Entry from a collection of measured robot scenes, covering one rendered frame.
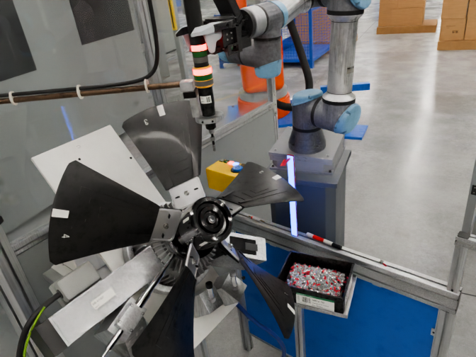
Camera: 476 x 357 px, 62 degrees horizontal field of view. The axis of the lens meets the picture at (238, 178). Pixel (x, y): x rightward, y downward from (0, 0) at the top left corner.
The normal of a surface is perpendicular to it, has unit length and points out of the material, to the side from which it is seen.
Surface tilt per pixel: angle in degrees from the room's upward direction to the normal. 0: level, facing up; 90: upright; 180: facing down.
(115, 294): 50
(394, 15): 90
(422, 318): 90
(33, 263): 90
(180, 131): 46
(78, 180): 70
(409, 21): 90
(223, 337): 0
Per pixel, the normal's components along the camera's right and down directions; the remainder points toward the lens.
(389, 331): -0.62, 0.44
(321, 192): -0.40, 0.48
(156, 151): -0.12, -0.11
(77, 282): 0.53, -0.39
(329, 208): 0.36, 0.41
